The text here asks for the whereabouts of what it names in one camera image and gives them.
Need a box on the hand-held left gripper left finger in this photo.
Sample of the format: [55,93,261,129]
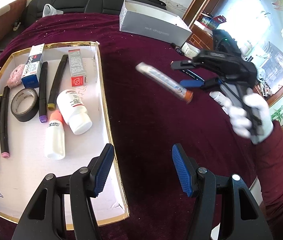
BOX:
[12,144,115,240]

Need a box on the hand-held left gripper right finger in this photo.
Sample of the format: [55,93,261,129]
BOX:
[172,144,274,240]

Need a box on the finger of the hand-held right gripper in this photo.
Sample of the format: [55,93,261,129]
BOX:
[180,78,220,90]
[171,59,200,70]

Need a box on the silver tube orange cap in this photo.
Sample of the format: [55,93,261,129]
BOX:
[136,62,194,104]

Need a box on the white tray box gold rim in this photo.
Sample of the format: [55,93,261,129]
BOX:
[0,41,130,230]

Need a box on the blue white medicine box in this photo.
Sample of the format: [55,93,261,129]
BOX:
[21,43,45,89]

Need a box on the person's right forearm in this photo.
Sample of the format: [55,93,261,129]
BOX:
[255,121,283,233]

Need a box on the person's right hand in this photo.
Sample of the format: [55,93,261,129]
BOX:
[223,90,273,144]

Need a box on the black pen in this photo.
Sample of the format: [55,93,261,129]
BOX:
[181,67,205,81]

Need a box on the small dark bottle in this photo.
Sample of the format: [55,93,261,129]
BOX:
[170,43,184,55]

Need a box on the small white green box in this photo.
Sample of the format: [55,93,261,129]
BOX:
[181,42,201,58]

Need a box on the white tube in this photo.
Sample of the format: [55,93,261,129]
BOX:
[209,91,232,108]

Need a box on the grey shoe box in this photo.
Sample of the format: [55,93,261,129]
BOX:
[119,0,193,46]

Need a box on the burgundy blanket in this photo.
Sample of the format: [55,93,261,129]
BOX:
[0,11,282,240]

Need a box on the white glue bottle orange cap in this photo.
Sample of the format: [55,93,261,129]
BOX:
[44,110,66,161]

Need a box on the wooden glass cabinet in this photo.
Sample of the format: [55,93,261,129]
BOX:
[181,0,283,167]

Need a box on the white pill bottle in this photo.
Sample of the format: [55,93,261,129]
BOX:
[56,89,93,135]

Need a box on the black marker purple cap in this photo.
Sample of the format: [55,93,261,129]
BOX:
[38,61,49,124]

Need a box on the black tape roll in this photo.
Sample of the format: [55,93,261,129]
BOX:
[11,88,39,123]

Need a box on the silver box red label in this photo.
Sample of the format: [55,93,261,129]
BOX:
[68,49,87,88]

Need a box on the black marker pink cap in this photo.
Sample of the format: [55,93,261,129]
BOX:
[0,86,10,158]

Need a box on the black leather sofa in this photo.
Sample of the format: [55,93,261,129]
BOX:
[0,0,167,53]

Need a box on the pink fuzzy ball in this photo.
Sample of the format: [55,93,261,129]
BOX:
[7,64,26,88]

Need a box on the white plastic bag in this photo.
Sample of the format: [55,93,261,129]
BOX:
[43,4,64,18]

